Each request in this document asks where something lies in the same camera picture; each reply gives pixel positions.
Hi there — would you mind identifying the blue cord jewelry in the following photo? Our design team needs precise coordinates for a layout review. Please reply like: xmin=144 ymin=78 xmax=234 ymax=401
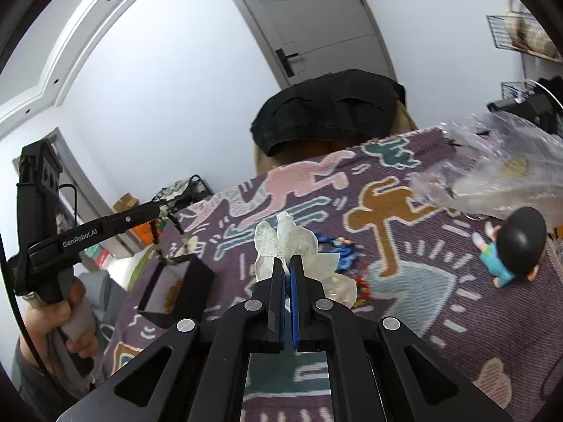
xmin=315 ymin=232 xmax=357 ymax=273

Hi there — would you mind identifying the tan chair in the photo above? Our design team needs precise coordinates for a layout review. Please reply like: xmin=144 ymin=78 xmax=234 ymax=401
xmin=254 ymin=101 xmax=417 ymax=175

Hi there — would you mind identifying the person's left hand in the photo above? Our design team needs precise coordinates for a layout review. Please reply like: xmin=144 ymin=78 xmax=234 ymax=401
xmin=23 ymin=277 xmax=99 ymax=375

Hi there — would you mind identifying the cardboard box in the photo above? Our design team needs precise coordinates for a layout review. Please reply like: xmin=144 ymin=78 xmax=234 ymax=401
xmin=113 ymin=192 xmax=139 ymax=212

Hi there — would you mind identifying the white fluffy handbag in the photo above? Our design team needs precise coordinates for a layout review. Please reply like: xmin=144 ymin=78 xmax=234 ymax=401
xmin=504 ymin=0 xmax=559 ymax=58

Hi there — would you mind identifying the black equipment stand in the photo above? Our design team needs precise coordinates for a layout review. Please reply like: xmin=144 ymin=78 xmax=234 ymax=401
xmin=487 ymin=94 xmax=560 ymax=134

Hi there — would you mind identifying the black-haired cartoon figurine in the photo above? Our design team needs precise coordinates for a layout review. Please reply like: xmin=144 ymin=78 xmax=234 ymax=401
xmin=472 ymin=207 xmax=548 ymax=289

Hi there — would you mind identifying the patterned woven blanket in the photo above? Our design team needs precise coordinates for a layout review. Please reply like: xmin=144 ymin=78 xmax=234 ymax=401
xmin=93 ymin=127 xmax=563 ymax=422

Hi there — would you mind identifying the dark bead string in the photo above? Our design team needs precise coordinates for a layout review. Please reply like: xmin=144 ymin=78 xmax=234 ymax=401
xmin=148 ymin=203 xmax=208 ymax=269

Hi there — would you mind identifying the clear plastic bag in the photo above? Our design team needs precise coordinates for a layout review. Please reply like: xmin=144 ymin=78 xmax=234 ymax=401
xmin=410 ymin=111 xmax=562 ymax=229

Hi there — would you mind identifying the black door handle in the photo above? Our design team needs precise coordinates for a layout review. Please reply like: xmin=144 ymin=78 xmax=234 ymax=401
xmin=276 ymin=49 xmax=300 ymax=78

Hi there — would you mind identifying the grey door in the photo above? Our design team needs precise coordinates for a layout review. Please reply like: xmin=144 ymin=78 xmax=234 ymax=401
xmin=233 ymin=0 xmax=396 ymax=89

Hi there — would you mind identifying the wire wall basket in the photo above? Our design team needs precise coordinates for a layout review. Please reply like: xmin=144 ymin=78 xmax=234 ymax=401
xmin=486 ymin=12 xmax=562 ymax=64

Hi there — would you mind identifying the orange paper bag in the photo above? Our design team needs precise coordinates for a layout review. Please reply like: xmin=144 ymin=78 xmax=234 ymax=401
xmin=132 ymin=222 xmax=153 ymax=245

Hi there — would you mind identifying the black jewelry box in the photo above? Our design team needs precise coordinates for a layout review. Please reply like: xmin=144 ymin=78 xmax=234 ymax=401
xmin=138 ymin=254 xmax=215 ymax=329

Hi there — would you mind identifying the green floor mat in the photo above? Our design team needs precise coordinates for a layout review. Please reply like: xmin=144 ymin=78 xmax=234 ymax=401
xmin=125 ymin=244 xmax=159 ymax=293

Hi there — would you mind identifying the white cloth pouch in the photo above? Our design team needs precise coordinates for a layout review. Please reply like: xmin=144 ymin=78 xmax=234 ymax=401
xmin=254 ymin=211 xmax=358 ymax=308

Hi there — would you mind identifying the black shoe rack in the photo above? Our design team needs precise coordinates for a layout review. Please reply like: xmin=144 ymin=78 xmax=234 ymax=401
xmin=153 ymin=174 xmax=213 ymax=212

